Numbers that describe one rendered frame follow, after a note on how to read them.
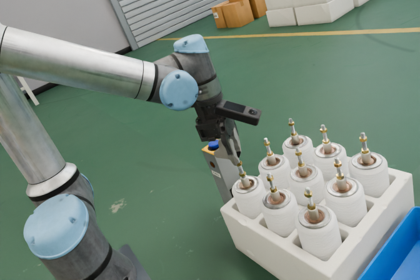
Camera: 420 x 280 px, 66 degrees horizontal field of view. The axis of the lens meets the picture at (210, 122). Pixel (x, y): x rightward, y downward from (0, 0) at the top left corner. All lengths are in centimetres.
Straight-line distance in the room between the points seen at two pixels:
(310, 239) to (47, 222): 56
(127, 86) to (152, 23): 528
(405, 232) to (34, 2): 526
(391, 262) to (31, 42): 93
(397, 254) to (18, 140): 94
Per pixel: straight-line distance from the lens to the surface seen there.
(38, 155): 76
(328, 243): 83
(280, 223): 89
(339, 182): 87
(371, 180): 95
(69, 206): 70
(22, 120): 75
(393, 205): 97
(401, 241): 101
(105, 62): 59
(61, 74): 59
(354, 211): 89
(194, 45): 75
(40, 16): 554
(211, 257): 117
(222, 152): 87
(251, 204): 95
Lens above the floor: 84
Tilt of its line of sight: 25 degrees down
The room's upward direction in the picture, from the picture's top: 21 degrees counter-clockwise
